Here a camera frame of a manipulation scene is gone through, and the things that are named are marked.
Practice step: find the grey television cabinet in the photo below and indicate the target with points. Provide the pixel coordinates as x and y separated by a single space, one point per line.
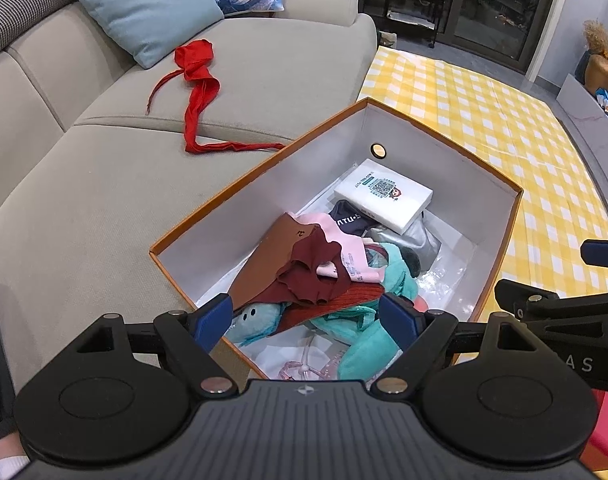
579 105

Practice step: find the red ribbon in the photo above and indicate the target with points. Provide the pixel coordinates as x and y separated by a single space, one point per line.
198 60

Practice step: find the light blue pillow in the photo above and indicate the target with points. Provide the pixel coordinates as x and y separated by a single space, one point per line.
143 10

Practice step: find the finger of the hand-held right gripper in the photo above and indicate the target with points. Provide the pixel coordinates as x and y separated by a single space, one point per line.
519 295
606 252

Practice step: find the brown maroon underwear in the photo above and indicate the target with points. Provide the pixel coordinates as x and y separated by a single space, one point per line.
269 260

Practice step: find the white tissue packet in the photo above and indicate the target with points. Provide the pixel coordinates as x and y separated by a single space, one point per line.
379 195

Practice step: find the small blue dinosaur plush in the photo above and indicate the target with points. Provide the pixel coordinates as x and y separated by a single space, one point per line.
254 320

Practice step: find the beige sofa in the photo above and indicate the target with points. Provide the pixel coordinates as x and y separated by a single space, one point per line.
83 200

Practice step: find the pink makeup sponge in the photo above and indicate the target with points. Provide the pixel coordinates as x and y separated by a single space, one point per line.
421 305

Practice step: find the white sock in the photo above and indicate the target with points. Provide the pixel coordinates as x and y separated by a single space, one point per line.
8 467

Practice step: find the grey striped pillow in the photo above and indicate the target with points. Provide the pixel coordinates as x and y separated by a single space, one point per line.
18 10

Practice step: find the dried flowers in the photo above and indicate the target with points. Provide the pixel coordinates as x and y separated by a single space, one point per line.
598 35

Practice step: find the orange cardboard box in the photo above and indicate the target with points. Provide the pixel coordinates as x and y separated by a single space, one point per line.
203 265

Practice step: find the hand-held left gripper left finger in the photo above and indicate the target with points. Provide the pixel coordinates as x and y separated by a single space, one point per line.
213 321

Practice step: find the black shelf cart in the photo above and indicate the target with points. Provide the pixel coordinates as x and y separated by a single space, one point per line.
414 15

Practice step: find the shiny pink pouch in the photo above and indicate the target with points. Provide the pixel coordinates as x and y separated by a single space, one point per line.
329 367

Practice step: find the glass sliding door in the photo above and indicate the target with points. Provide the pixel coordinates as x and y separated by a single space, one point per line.
494 10

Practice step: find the gold vase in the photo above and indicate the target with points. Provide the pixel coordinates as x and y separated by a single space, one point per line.
601 72

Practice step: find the pink printed cloth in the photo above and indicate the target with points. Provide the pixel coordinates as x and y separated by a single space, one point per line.
351 260

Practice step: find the silver pouch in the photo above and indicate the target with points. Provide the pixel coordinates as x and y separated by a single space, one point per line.
419 242

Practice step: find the teal plush toy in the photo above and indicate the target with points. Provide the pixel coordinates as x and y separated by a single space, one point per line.
364 355

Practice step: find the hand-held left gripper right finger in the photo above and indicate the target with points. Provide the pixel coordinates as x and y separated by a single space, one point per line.
401 321

